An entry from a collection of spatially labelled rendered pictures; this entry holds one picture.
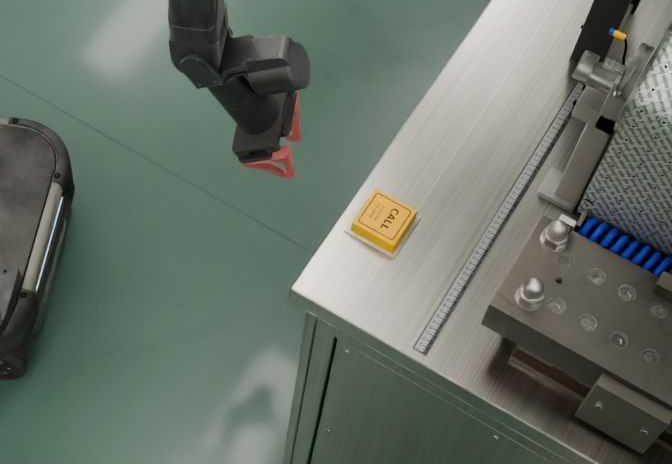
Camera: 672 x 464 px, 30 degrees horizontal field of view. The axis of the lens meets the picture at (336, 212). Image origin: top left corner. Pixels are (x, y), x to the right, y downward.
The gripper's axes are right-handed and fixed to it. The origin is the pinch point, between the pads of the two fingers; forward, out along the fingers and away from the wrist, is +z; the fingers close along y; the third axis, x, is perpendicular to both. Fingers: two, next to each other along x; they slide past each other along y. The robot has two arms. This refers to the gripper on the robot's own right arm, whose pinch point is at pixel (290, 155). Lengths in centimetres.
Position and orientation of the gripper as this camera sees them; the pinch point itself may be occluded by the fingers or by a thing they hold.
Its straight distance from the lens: 165.1
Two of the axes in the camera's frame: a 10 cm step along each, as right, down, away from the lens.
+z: 4.1, 5.1, 7.5
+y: 1.2, -8.5, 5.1
